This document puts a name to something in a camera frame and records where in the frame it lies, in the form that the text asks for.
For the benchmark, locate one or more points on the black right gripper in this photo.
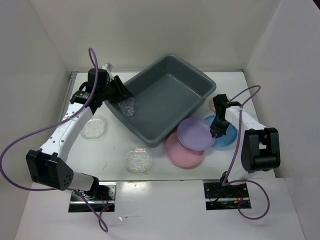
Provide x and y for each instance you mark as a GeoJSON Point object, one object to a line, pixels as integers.
{"type": "Point", "coordinates": [220, 132]}

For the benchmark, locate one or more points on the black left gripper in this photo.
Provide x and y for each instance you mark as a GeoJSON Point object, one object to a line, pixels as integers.
{"type": "Point", "coordinates": [122, 89]}

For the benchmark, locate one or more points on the blue round plate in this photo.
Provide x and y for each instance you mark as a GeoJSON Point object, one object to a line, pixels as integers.
{"type": "Point", "coordinates": [224, 140]}

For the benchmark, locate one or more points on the clear plastic cup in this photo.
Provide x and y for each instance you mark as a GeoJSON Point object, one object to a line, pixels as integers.
{"type": "Point", "coordinates": [127, 107]}

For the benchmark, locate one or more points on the purple round plate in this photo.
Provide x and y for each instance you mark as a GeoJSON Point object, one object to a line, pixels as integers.
{"type": "Point", "coordinates": [194, 133]}

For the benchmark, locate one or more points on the amber dotted glass plate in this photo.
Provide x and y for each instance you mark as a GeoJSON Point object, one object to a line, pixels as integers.
{"type": "Point", "coordinates": [212, 106]}

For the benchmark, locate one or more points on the clear squarish glass plate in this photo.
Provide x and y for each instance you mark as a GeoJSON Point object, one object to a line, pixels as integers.
{"type": "Point", "coordinates": [95, 128]}

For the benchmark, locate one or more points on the pink round plate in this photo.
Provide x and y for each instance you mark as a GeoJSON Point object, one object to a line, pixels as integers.
{"type": "Point", "coordinates": [180, 155]}

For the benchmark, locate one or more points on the clear textured round plate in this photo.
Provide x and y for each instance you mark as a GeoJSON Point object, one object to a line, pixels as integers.
{"type": "Point", "coordinates": [139, 161]}

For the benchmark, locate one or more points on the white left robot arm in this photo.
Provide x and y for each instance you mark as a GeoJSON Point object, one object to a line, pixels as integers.
{"type": "Point", "coordinates": [48, 165]}

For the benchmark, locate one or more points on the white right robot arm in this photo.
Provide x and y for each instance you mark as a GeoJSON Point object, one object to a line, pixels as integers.
{"type": "Point", "coordinates": [257, 146]}

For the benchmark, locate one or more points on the grey plastic bin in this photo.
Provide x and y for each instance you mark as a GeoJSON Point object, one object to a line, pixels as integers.
{"type": "Point", "coordinates": [164, 94]}

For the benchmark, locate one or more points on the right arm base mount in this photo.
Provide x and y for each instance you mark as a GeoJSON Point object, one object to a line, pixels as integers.
{"type": "Point", "coordinates": [218, 197]}

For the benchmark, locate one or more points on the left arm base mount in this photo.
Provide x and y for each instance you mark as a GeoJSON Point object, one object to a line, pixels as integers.
{"type": "Point", "coordinates": [103, 200]}

